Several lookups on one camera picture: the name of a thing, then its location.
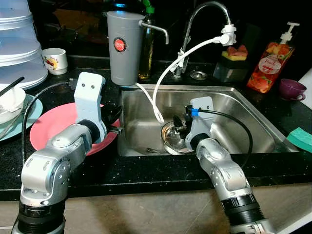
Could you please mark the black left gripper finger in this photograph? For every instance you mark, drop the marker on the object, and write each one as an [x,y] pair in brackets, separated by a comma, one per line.
[117,129]
[118,112]

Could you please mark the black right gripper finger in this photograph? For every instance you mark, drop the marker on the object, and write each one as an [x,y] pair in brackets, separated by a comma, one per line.
[177,129]

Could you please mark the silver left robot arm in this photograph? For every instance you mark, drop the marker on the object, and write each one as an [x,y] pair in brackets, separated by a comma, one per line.
[53,161]

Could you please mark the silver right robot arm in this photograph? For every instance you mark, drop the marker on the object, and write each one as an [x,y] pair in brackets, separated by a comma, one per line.
[224,175]

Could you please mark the metal sink drain strainer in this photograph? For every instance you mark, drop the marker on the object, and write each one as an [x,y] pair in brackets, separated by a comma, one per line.
[170,141]

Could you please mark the stainless steel sink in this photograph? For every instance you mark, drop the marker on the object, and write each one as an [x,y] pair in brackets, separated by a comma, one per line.
[234,122]

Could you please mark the round chrome counter cap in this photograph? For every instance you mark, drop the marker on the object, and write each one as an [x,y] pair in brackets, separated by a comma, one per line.
[198,75]

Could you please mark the pink round plate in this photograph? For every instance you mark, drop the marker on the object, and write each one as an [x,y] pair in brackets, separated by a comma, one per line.
[56,124]

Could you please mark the grey water filter canister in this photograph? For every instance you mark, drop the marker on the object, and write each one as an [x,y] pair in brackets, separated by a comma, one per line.
[124,48]

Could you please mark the green capped oil bottle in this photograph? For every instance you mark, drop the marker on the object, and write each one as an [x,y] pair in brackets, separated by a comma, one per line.
[147,53]

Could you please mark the black sponge holder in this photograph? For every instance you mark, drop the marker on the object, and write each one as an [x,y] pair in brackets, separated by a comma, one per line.
[229,70]

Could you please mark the teal round plate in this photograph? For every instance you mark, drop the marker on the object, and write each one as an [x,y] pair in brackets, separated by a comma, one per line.
[31,114]

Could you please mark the white printed cup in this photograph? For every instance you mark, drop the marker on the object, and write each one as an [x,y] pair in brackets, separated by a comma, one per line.
[54,61]

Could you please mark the yellow and pink sponge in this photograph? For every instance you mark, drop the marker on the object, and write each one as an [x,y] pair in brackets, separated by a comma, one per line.
[236,52]

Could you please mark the silver metal fork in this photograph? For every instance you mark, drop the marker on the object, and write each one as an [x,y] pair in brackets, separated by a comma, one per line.
[14,126]

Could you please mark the white faucet diverter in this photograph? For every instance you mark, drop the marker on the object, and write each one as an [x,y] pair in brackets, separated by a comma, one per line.
[228,35]

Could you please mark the orange dish soap pump bottle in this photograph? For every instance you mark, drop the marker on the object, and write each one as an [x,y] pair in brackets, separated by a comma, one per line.
[268,68]

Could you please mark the white board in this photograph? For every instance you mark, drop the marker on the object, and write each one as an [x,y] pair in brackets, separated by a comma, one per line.
[307,80]

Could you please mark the green sponge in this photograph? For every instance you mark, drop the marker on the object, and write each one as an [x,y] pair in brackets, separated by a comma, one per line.
[301,139]

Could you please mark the chrome gooseneck faucet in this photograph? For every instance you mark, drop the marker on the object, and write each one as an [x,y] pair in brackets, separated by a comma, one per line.
[195,17]

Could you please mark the purple cup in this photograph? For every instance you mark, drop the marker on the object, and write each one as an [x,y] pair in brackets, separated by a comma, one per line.
[290,88]

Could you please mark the white stacked plastic containers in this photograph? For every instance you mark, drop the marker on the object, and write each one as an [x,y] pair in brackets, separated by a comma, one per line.
[19,44]

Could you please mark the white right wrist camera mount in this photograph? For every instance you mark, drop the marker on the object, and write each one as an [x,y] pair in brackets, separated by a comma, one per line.
[202,122]

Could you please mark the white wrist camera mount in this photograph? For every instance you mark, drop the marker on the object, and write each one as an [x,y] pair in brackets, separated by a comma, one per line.
[202,122]
[90,97]

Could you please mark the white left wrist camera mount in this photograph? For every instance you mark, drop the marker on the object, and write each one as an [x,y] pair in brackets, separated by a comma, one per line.
[90,97]

